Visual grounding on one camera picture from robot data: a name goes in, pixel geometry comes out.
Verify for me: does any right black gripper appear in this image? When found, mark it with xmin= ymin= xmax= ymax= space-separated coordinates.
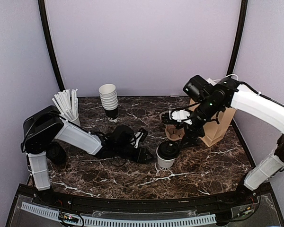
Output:
xmin=176 ymin=96 xmax=222 ymax=149

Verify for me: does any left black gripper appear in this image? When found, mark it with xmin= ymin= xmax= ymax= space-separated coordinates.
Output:
xmin=115 ymin=144 xmax=154 ymax=164

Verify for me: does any white paper coffee cup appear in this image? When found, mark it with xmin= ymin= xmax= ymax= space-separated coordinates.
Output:
xmin=157 ymin=153 xmax=176 ymax=171

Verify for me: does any black coffee cup lid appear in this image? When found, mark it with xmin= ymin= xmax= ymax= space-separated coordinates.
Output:
xmin=157 ymin=141 xmax=179 ymax=160

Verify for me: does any stack of paper cups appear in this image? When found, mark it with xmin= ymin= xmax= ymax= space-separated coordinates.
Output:
xmin=98 ymin=84 xmax=118 ymax=122

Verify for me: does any stack of black lids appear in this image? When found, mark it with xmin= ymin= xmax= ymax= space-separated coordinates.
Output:
xmin=46 ymin=142 xmax=67 ymax=165

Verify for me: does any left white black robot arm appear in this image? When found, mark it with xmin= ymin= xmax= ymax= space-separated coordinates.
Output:
xmin=20 ymin=105 xmax=154 ymax=206

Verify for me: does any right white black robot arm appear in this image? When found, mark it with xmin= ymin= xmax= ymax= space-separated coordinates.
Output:
xmin=171 ymin=75 xmax=284 ymax=205

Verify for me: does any brown paper bag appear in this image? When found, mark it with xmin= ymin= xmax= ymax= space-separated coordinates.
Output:
xmin=183 ymin=75 xmax=236 ymax=147

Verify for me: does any brown pulp cup carrier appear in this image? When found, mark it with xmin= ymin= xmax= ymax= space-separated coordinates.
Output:
xmin=164 ymin=123 xmax=185 ymax=141

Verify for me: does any white cup holding straws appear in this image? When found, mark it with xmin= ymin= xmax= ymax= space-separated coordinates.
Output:
xmin=65 ymin=114 xmax=80 ymax=126

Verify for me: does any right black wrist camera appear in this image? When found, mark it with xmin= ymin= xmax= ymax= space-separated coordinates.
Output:
xmin=183 ymin=75 xmax=212 ymax=102

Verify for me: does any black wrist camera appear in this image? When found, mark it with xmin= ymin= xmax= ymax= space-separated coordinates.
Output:
xmin=113 ymin=125 xmax=134 ymax=145
xmin=183 ymin=75 xmax=212 ymax=102

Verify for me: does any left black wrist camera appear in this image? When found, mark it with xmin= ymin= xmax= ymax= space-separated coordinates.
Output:
xmin=113 ymin=125 xmax=134 ymax=145

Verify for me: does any grey slotted cable duct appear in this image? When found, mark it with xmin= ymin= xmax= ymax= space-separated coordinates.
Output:
xmin=20 ymin=202 xmax=216 ymax=227

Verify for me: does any black curved front rail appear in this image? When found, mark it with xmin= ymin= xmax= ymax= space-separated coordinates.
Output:
xmin=16 ymin=183 xmax=273 ymax=213

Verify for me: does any right black frame post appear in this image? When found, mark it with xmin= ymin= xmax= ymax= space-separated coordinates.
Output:
xmin=226 ymin=0 xmax=248 ymax=76

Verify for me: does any black frame post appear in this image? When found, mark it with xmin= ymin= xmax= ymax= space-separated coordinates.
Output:
xmin=38 ymin=0 xmax=65 ymax=91
xmin=226 ymin=0 xmax=248 ymax=76

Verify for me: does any left black frame post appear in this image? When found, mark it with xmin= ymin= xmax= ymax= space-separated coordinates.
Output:
xmin=38 ymin=0 xmax=65 ymax=91

